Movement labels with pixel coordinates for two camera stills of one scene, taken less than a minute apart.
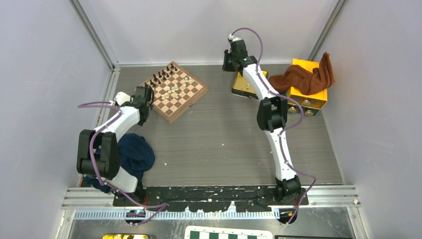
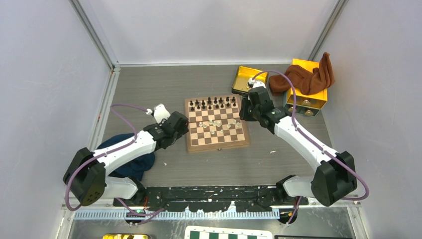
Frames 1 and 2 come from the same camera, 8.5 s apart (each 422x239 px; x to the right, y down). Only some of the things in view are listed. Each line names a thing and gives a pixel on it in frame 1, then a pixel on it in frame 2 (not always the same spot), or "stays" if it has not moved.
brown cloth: x=308 y=83 stays
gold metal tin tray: x=241 y=86 stays
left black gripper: x=132 y=98 → x=184 y=130
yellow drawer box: x=311 y=103 stays
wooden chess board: x=175 y=90 → x=215 y=123
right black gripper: x=225 y=66 → x=244 y=113
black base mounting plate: x=205 y=198 stays
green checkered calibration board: x=199 y=232 stays
